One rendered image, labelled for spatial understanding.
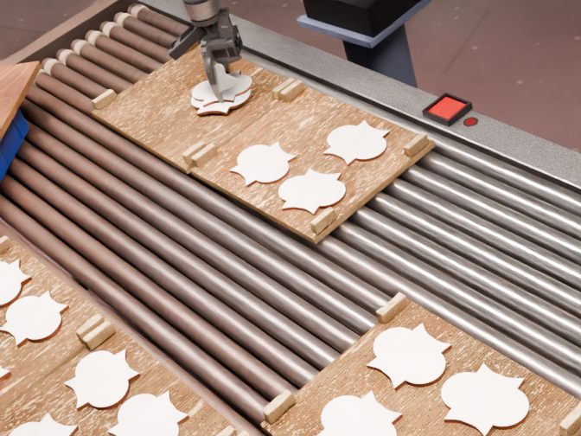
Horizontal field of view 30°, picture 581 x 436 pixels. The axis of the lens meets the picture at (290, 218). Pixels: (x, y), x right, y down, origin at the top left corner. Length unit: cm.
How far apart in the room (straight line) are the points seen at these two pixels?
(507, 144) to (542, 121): 157
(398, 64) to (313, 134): 62
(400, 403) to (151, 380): 46
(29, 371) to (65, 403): 13
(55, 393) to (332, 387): 52
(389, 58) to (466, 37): 143
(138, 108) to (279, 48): 38
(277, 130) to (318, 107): 11
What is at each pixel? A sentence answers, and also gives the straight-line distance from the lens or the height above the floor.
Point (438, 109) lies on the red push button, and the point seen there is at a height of 93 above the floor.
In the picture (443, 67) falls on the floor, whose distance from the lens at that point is 415.
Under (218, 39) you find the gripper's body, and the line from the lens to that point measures 247.
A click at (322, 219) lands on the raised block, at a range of 209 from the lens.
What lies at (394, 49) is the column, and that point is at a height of 76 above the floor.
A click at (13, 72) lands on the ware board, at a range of 279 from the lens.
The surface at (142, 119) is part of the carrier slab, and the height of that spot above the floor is 94.
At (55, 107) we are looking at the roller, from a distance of 282.
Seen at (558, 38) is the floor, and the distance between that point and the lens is 420.
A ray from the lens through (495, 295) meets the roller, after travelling 193.
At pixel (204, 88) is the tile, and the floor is 96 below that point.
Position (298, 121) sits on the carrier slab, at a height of 94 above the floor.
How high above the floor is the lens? 229
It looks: 39 degrees down
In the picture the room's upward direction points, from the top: 19 degrees counter-clockwise
